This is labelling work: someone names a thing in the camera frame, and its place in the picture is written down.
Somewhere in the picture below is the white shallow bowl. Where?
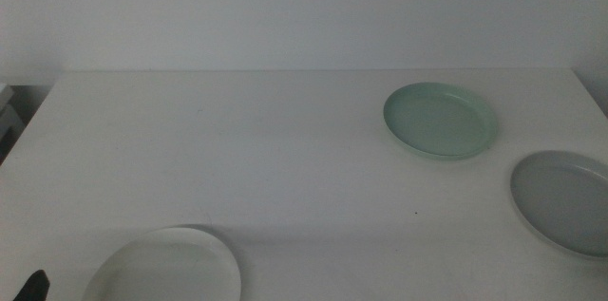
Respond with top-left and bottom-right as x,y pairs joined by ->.
81,226 -> 242,301

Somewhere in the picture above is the pale green shallow bowl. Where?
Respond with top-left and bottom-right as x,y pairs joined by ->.
382,82 -> 499,160

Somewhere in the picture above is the grey shallow bowl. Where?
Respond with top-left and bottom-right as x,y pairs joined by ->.
509,149 -> 608,260

